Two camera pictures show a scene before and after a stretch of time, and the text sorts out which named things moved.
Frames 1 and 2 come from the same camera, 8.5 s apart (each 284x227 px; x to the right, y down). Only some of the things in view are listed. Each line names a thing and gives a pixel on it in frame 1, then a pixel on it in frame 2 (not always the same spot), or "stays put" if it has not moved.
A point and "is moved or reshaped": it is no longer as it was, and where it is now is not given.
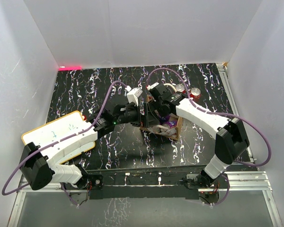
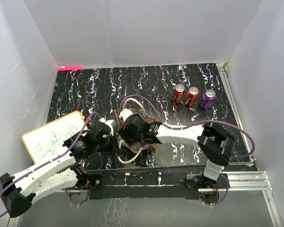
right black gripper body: [158, 105] → [125, 132]
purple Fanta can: [171, 123] → [143, 143]
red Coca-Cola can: [195, 93] stays put
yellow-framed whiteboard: [56, 130] stays put
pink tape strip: [69, 68] stays put
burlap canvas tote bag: [179, 119] is moved or reshaped
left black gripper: [137, 123] → [114, 150]
